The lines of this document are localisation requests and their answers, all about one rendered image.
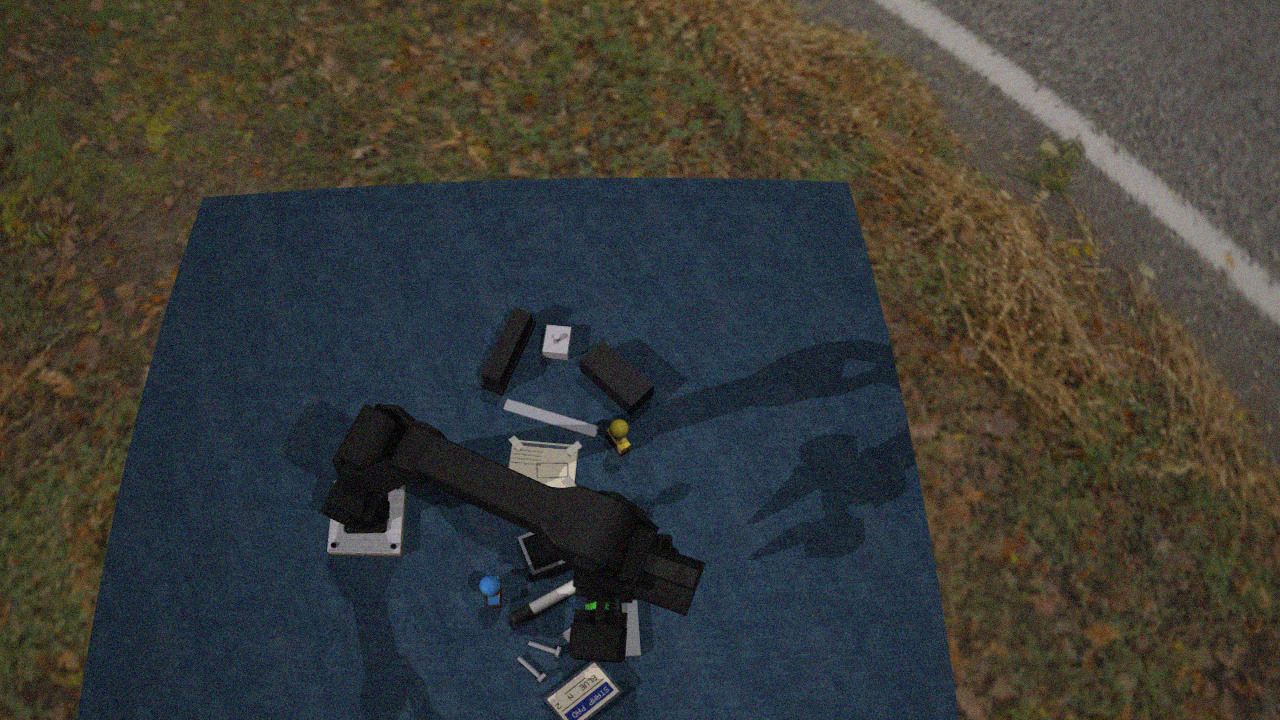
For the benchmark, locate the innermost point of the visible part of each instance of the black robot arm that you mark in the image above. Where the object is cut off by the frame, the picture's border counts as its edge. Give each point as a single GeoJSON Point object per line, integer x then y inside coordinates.
{"type": "Point", "coordinates": [606, 539]}

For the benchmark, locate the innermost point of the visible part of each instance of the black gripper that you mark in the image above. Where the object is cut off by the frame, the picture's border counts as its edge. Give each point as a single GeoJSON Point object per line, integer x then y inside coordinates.
{"type": "Point", "coordinates": [599, 634]}

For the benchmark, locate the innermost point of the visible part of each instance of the yellow-topped rubber stamp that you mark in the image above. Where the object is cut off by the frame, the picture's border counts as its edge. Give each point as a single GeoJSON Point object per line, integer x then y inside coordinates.
{"type": "Point", "coordinates": [616, 435]}

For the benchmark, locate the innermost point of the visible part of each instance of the rubber stamp with blue knob handle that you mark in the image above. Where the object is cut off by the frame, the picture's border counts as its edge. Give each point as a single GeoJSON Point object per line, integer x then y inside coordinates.
{"type": "Point", "coordinates": [491, 586]}

